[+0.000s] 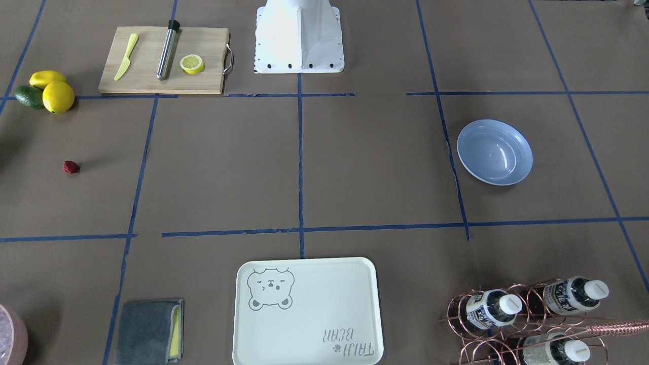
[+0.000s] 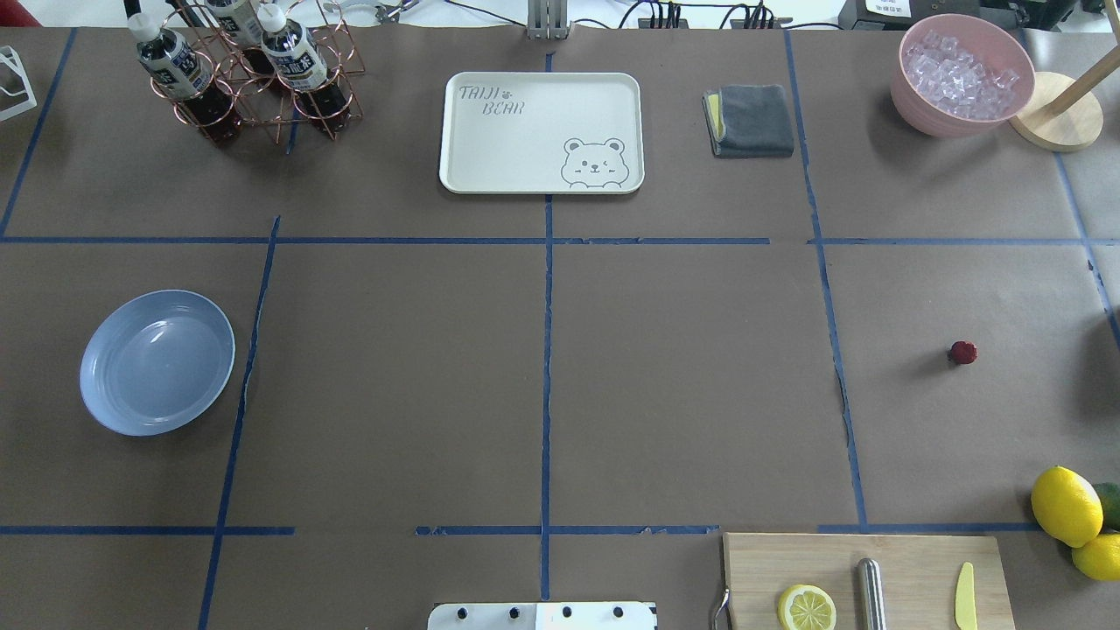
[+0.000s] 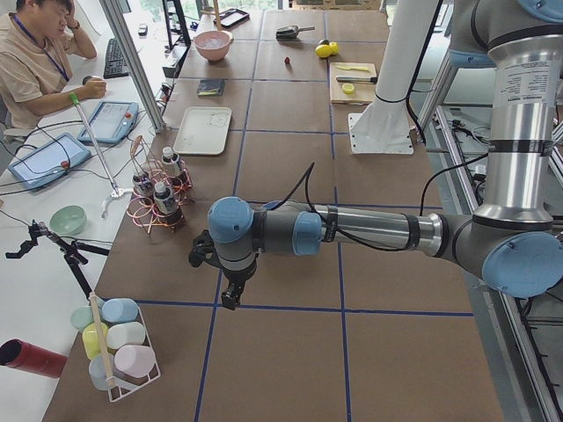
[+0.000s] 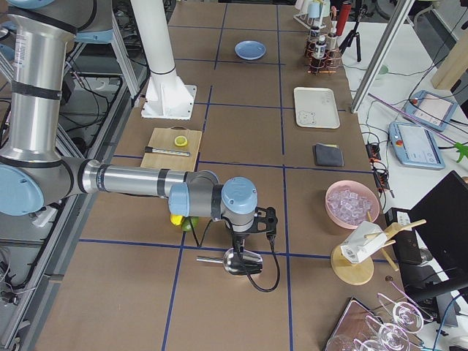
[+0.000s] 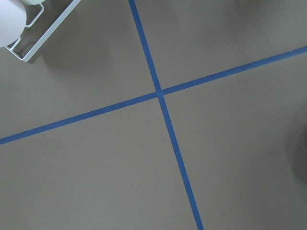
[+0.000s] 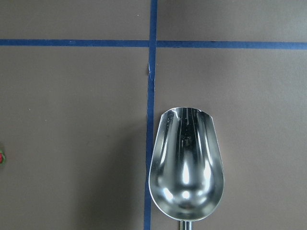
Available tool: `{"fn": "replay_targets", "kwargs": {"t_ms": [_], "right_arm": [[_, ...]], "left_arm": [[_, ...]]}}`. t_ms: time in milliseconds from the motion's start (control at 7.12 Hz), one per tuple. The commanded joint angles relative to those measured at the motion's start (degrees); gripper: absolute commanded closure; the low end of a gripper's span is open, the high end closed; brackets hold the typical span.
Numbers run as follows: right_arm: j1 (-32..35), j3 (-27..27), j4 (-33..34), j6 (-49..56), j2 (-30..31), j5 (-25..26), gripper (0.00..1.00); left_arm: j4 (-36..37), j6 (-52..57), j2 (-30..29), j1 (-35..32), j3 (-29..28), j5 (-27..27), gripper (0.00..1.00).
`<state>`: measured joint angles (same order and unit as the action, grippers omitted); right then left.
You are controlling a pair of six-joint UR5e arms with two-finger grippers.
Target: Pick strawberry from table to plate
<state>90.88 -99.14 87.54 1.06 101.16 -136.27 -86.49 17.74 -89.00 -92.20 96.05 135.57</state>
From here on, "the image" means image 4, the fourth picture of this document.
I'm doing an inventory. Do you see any copper wire bottle rack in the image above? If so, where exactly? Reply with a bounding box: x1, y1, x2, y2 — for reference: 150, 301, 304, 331
304, 42, 341, 74

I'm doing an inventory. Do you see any green lime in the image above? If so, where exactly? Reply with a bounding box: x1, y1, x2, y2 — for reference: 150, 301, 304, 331
181, 216, 199, 232

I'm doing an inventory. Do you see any metal scoop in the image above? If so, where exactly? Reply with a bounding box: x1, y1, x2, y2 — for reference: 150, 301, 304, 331
197, 248, 263, 276

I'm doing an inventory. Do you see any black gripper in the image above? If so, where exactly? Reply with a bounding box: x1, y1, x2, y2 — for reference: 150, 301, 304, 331
233, 232, 247, 262

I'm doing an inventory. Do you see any wooden cup stand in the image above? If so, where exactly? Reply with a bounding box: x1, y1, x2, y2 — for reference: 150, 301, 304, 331
331, 219, 426, 285

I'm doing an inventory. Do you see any whole yellow lemon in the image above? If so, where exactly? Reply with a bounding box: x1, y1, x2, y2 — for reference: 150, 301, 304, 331
170, 214, 184, 226

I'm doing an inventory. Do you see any blue teach pendant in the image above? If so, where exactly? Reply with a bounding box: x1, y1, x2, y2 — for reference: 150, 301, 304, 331
404, 90, 458, 132
388, 122, 445, 170

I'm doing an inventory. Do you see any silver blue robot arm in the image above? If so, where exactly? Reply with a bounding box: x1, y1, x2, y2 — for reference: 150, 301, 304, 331
1, 1, 258, 263

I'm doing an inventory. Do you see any aluminium frame post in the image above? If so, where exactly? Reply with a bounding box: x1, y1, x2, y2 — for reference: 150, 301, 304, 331
350, 0, 415, 113

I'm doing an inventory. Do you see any grey folded cloth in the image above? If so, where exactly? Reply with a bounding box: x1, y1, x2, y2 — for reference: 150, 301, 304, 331
313, 143, 344, 167

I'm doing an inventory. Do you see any tea bottle middle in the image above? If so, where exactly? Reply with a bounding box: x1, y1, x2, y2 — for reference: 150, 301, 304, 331
307, 25, 320, 50

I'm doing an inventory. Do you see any red cylinder tube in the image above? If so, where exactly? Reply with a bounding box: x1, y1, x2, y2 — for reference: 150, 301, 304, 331
336, 1, 352, 36

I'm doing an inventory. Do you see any cream bear tray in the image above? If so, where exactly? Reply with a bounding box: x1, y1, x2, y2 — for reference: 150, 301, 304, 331
293, 87, 340, 129

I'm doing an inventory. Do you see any white paper carton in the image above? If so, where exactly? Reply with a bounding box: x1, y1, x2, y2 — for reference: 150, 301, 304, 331
340, 221, 387, 264

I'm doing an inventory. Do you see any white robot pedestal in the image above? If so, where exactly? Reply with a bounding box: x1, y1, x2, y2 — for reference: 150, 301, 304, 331
131, 0, 197, 120

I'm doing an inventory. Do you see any black camera cable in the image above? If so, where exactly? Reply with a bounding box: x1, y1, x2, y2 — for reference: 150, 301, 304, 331
195, 217, 281, 293

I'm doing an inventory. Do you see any blue teach pendant far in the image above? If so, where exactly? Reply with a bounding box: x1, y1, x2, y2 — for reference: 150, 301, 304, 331
404, 90, 458, 132

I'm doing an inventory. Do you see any wooden cutting board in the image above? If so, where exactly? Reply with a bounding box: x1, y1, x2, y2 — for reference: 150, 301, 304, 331
140, 128, 203, 171

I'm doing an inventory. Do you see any clear wine glass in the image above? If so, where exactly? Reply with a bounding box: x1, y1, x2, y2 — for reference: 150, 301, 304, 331
365, 315, 422, 350
377, 281, 434, 334

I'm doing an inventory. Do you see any blue round plate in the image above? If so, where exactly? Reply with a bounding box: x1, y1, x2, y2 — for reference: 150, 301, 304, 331
234, 40, 266, 61

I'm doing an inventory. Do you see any tea bottle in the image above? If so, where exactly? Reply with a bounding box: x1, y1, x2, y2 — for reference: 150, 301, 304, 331
307, 25, 320, 50
313, 35, 326, 60
326, 27, 337, 50

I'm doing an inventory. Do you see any pink bowl of ice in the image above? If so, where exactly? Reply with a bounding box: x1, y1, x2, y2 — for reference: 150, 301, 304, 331
325, 180, 380, 229

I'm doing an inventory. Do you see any white wire cup rack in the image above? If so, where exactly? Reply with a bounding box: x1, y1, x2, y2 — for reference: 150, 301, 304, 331
293, 0, 331, 29

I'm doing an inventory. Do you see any black monitor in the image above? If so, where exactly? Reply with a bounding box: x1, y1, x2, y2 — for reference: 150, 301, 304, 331
408, 171, 467, 302

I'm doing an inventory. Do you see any lemon half slice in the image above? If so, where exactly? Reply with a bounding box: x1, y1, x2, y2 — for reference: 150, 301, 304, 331
174, 135, 189, 148

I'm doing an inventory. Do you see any tea bottle near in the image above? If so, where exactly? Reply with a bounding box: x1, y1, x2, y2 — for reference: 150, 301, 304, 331
313, 35, 326, 60

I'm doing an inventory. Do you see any tea bottle far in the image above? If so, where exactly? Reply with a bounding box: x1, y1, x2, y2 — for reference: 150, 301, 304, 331
326, 27, 337, 50

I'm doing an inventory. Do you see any blue teach pendant near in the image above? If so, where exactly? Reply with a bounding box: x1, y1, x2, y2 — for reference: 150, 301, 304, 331
388, 122, 445, 170

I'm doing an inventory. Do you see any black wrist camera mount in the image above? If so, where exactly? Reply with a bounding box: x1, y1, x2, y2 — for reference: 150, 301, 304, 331
252, 207, 278, 235

